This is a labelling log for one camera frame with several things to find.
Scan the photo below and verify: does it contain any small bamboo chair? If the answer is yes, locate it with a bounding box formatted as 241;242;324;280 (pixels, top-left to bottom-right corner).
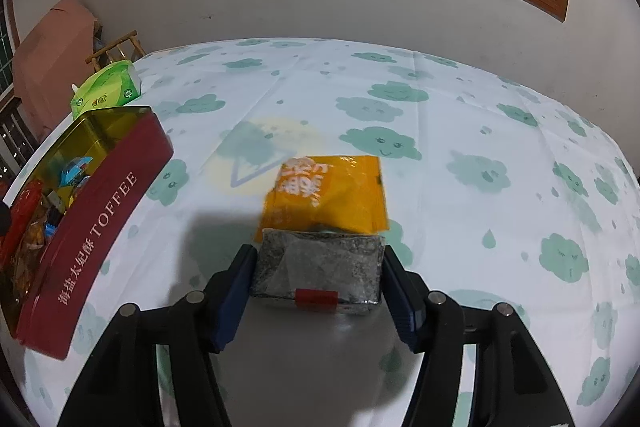
85;30;146;72

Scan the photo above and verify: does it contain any red snack packet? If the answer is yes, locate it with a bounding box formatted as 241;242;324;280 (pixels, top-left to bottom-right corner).
1;179;43;269

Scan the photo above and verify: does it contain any orange snack packet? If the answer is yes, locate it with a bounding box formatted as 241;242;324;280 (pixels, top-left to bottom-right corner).
255;155;388;242

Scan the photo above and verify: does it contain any gold and red toffee tin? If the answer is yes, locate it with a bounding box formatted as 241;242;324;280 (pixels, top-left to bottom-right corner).
1;106;172;360

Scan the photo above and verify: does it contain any dark wooden bench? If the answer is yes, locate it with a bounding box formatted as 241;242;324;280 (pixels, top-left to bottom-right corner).
0;96;38;184

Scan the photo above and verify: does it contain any green tissue pack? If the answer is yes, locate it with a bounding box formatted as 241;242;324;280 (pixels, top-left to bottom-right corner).
70;60;141;120

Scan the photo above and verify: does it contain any small blue candy packet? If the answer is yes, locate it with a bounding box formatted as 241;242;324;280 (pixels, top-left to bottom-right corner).
60;156;93;187

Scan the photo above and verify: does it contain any silver seaweed snack packet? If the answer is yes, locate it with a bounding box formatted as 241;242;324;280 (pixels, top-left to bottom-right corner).
252;229;385;314

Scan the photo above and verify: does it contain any pink cloth cover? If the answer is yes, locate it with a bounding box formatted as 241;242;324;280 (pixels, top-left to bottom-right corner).
12;0;100;141

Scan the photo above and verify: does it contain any clear orange snack bag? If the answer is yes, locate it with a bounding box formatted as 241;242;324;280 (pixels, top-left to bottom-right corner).
12;204;50;301

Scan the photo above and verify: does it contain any cloud pattern tablecloth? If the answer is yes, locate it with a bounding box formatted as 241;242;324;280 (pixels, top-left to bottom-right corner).
2;38;639;426

